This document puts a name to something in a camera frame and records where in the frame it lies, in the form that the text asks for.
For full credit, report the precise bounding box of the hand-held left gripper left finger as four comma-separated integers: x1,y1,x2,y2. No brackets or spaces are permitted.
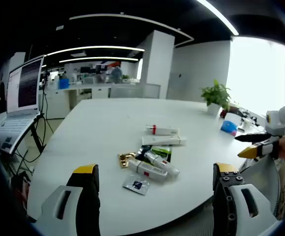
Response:
28,164,101,236

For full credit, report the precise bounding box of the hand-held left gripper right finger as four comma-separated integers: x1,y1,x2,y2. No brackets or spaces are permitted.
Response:
212,162,280,236

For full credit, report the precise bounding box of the gold foil skincare sachet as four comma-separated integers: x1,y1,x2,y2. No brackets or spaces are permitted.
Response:
117,151,137,169

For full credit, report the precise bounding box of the small silver skincare sachet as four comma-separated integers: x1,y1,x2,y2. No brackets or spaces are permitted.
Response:
122,173,151,196

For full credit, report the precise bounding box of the white skincare bottle clear cap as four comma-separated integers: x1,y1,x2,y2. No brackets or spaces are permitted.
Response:
143,150,180,176
127,158,169,183

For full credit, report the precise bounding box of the green black skincare mask pack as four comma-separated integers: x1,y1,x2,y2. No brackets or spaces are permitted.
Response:
135,145,173,163

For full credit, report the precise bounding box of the red collar skincare pump bottle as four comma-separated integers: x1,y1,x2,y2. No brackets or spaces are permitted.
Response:
145,124,180,136

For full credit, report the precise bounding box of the tall white skincare tube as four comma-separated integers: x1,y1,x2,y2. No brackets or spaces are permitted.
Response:
142,134,188,147

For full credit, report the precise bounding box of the blue tissue pack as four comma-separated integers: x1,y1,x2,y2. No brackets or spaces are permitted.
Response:
220,119,238,137

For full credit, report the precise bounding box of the white mesh chair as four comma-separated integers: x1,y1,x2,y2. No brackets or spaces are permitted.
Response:
239,157,281,218

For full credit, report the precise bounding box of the green potted plant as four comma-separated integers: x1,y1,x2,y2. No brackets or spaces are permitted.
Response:
200,79,233,116

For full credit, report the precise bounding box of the dark red object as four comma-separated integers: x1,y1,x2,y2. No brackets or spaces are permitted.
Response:
10,171,30,208

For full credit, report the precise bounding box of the black laptop stand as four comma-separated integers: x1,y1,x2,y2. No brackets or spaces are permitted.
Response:
9,112,48,158

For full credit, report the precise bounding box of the white office counter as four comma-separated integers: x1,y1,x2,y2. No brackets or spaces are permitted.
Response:
45,82,162,119

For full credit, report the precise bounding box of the blue bin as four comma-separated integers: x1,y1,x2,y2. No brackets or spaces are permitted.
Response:
58,78,70,90

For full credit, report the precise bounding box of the open white laptop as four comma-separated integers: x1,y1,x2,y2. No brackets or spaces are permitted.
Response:
0,55,45,155

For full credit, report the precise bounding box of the short ceiling light strip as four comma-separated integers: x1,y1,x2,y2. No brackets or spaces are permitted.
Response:
58,57,140,64

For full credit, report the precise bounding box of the long ceiling light strip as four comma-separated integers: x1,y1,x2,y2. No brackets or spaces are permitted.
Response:
46,45,145,57

